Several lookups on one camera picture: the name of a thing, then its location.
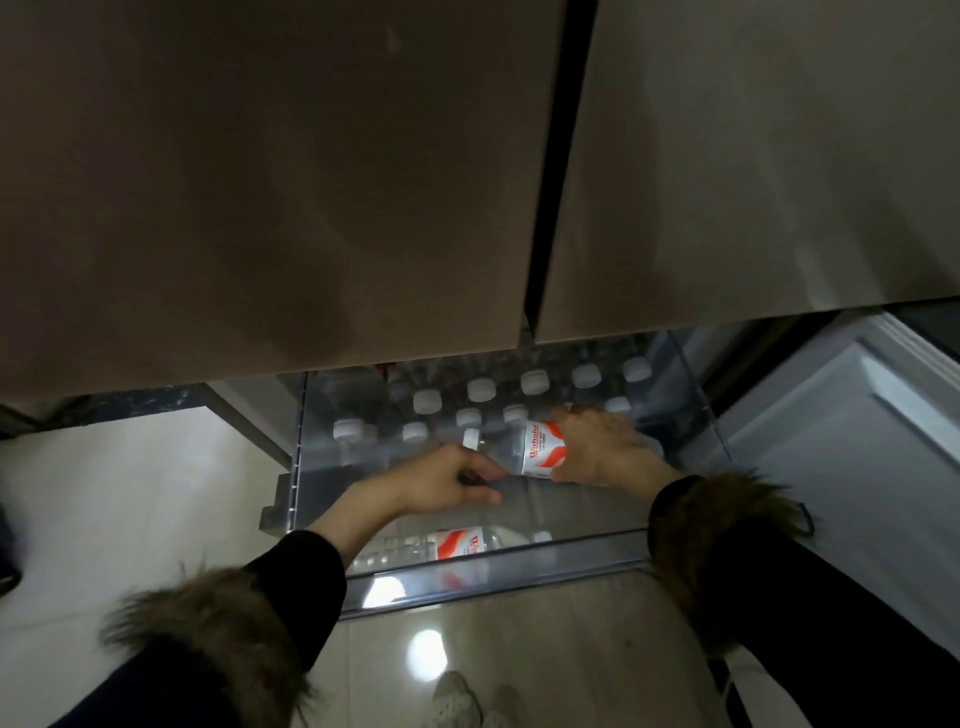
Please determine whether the person's right hand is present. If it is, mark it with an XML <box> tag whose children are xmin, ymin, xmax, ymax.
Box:
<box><xmin>549</xmin><ymin>404</ymin><xmax>682</xmax><ymax>505</ymax></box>

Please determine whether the person's left hand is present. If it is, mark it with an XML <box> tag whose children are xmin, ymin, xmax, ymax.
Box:
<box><xmin>348</xmin><ymin>443</ymin><xmax>509</xmax><ymax>528</ymax></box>

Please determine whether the clear water bottle red label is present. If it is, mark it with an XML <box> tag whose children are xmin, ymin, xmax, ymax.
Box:
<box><xmin>461</xmin><ymin>419</ymin><xmax>573</xmax><ymax>481</ymax></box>

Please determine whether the clear plastic fridge drawer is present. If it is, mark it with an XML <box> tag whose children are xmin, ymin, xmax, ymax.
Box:
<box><xmin>258</xmin><ymin>329</ymin><xmax>734</xmax><ymax>622</ymax></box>

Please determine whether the group of water bottles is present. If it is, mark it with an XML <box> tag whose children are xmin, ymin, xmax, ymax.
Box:
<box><xmin>329</xmin><ymin>356</ymin><xmax>655</xmax><ymax>573</ymax></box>

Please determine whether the white fridge door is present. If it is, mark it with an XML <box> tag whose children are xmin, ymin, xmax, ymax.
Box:
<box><xmin>708</xmin><ymin>311</ymin><xmax>960</xmax><ymax>663</ymax></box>

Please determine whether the brown refrigerator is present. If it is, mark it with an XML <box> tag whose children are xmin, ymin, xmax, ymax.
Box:
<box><xmin>0</xmin><ymin>0</ymin><xmax>960</xmax><ymax>665</ymax></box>

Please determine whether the person's left forearm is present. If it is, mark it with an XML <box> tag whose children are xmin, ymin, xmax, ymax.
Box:
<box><xmin>48</xmin><ymin>479</ymin><xmax>376</xmax><ymax>728</ymax></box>

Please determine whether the person's right forearm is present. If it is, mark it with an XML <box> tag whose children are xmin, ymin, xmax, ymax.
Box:
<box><xmin>646</xmin><ymin>468</ymin><xmax>960</xmax><ymax>728</ymax></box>

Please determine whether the person's left shoe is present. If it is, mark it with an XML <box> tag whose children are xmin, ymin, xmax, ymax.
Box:
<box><xmin>429</xmin><ymin>669</ymin><xmax>483</xmax><ymax>728</ymax></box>

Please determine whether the black trash bin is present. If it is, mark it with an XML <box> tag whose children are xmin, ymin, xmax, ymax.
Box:
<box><xmin>0</xmin><ymin>500</ymin><xmax>25</xmax><ymax>599</ymax></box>

